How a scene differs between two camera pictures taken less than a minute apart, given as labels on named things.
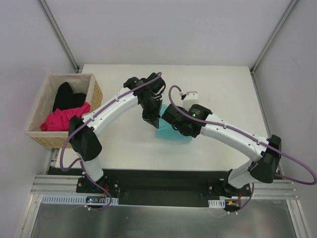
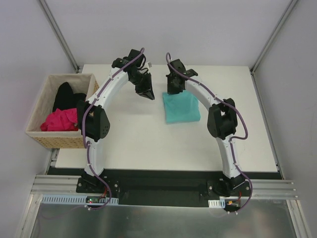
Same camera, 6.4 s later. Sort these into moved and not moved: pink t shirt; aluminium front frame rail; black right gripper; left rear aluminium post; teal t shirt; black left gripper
Moved: black left gripper; teal t shirt; black right gripper
Not moved: pink t shirt; aluminium front frame rail; left rear aluminium post
